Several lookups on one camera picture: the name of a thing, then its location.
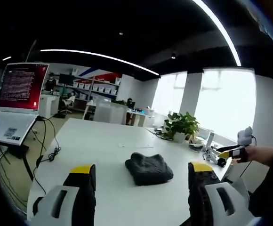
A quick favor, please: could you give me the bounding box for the dark grey towel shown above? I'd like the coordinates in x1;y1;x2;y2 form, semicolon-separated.
124;152;174;186

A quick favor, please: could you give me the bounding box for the person's right hand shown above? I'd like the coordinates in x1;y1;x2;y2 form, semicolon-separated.
230;145;254;164

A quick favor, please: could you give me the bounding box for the small white gadget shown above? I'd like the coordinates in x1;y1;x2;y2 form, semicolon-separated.
202;150;219;163

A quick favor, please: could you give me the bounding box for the white upright stand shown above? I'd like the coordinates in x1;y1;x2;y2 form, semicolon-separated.
205;131;215;152

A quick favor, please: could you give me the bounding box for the green potted plant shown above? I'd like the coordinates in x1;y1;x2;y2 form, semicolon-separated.
163;112;201;143

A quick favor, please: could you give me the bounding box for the black laptop stand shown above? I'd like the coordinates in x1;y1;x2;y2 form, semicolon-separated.
0;143;34;182

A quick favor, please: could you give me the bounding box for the white cabinet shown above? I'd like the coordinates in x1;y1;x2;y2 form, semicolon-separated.
40;94;60;119

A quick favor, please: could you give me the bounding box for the white partition desk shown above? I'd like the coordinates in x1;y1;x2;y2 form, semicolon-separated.
93;101;128;125

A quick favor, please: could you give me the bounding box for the long ceiling light strip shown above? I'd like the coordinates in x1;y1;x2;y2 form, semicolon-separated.
192;0;242;67
40;48;161;77

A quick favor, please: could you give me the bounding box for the white laptop with red screen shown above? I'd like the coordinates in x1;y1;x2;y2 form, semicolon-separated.
0;62;50;146

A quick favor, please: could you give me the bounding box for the shelf with white boxes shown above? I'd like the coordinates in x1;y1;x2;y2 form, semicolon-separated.
65;74;121;112

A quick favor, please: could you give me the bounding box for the black monitor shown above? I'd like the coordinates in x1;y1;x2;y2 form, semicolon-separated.
58;73;75;86

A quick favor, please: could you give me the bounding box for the black laptop cable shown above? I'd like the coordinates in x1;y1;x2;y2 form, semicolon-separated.
33;116;62;196

